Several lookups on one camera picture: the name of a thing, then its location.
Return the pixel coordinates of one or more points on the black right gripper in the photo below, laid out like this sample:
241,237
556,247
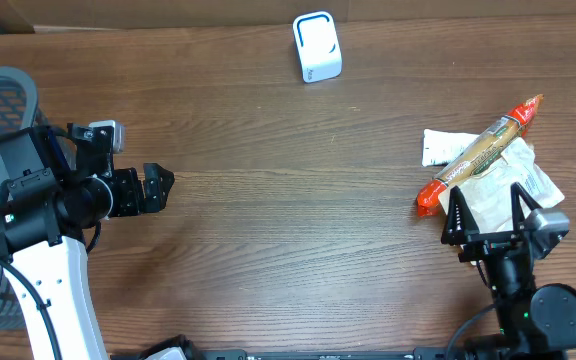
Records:
459,226

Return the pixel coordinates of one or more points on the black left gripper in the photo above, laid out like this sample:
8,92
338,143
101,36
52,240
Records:
137,201

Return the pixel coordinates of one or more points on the beige plastic pouch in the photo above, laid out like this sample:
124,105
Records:
488,195

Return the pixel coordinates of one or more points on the orange spaghetti packet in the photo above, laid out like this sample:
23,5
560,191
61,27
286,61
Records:
479,155

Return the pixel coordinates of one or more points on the white Pantene tube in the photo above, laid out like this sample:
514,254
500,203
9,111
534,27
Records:
441,148

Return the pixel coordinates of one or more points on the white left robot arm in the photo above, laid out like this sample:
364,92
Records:
61,182

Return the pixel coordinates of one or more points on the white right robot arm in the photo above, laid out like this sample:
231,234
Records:
524,321

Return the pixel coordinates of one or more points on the white barcode scanner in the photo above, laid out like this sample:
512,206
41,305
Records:
317,46

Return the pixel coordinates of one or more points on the brown cardboard backdrop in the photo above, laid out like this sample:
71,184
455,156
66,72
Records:
19,16

